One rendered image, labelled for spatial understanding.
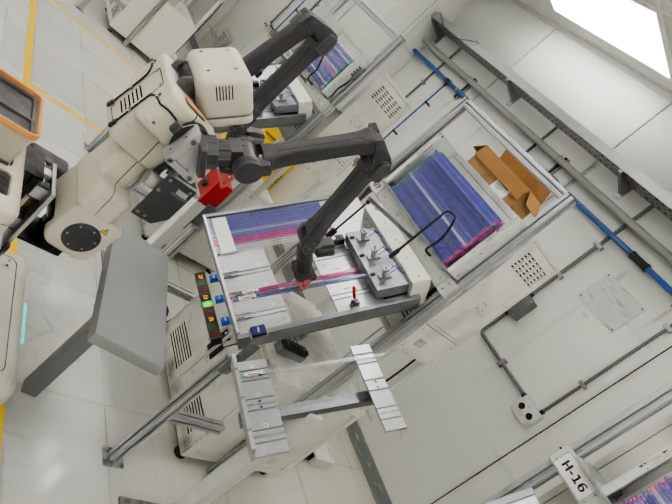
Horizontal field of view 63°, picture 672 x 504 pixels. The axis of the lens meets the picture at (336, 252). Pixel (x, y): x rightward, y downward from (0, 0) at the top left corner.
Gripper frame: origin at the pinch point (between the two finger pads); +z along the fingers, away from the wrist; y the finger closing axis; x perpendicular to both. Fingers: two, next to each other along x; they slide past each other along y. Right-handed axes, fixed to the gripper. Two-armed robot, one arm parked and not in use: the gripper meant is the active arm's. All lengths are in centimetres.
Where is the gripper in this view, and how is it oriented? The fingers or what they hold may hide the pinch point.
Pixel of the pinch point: (302, 287)
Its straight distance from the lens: 196.4
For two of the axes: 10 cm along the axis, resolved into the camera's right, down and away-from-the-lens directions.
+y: -3.4, -6.4, 6.9
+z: -0.8, 7.5, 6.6
